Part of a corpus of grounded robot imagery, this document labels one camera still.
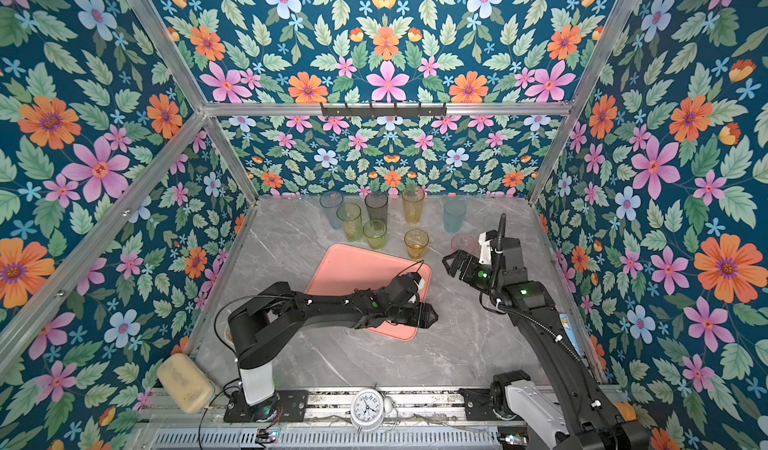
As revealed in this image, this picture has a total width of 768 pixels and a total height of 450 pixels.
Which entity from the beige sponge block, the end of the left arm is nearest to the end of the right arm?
the end of the left arm

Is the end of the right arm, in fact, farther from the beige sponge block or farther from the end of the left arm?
the beige sponge block

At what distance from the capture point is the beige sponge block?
73 centimetres
